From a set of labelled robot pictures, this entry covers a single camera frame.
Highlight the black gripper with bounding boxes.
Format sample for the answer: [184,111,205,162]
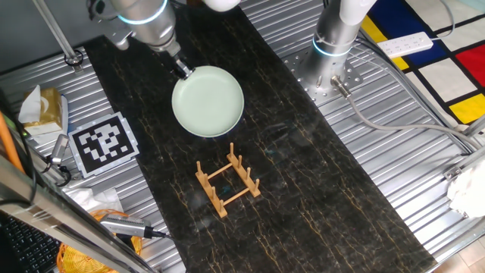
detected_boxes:
[170,52,196,81]

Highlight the pale green round dish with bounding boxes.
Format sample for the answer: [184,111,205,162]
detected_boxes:
[171,65,246,138]

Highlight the wooden dish rack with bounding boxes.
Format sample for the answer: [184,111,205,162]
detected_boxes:
[195,142,261,219]

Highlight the black white marker board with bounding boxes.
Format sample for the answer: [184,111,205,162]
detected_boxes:
[67,111,140,179]

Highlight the golden tissue box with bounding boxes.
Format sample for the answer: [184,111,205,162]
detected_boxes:
[17,84,64,137]

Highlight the clear plastic bag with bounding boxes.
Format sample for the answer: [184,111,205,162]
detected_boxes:
[62,187,125,214]

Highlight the orange tube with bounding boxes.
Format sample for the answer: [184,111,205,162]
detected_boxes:
[0,111,26,175]

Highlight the white power strip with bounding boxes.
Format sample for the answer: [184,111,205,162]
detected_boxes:
[377,31,435,59]

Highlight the yellow wicker basket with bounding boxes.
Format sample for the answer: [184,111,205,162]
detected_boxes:
[56,209,143,273]

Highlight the black keyboard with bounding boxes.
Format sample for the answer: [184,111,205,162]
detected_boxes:
[0,214,61,273]

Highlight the colourful block pattern mat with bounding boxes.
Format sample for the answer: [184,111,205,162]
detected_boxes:
[359,0,485,126]

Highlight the white crumpled cloth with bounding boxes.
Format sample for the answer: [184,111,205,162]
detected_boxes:
[446,158,485,219]

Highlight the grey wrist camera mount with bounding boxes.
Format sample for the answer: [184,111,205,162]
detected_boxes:
[86,0,134,51]

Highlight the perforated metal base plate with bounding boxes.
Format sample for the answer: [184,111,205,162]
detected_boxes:
[282,47,364,107]

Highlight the silver depth camera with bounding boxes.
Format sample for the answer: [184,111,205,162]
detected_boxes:
[50,133,70,166]
[99,213,152,240]

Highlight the black camera cable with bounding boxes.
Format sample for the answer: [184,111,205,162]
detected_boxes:
[149,228,176,241]

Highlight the aluminium frame bar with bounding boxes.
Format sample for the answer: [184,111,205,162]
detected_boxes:
[0,157,160,273]

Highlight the thick grey base cable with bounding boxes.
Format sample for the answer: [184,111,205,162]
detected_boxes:
[329,74,482,149]

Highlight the thin grey cable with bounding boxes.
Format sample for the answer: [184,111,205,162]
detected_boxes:
[355,36,477,153]

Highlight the white power strip cord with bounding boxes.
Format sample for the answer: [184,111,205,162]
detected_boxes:
[430,0,455,41]

